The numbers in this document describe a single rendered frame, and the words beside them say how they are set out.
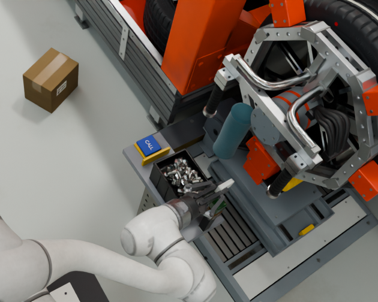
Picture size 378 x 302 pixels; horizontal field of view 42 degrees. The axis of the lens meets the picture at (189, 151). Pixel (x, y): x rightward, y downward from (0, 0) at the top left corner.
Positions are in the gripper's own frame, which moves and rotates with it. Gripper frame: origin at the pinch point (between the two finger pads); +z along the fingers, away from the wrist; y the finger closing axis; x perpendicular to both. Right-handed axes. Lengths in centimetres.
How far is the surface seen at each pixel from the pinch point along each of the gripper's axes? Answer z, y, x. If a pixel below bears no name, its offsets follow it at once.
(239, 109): 20.6, 18.4, -9.5
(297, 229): 59, -23, 41
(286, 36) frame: 22, 20, -40
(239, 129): 19.7, 13.5, -4.4
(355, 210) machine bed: 97, -34, 38
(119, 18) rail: 44, 101, 22
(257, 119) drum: 12.0, 8.3, -18.5
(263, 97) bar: 5.3, 9.0, -30.2
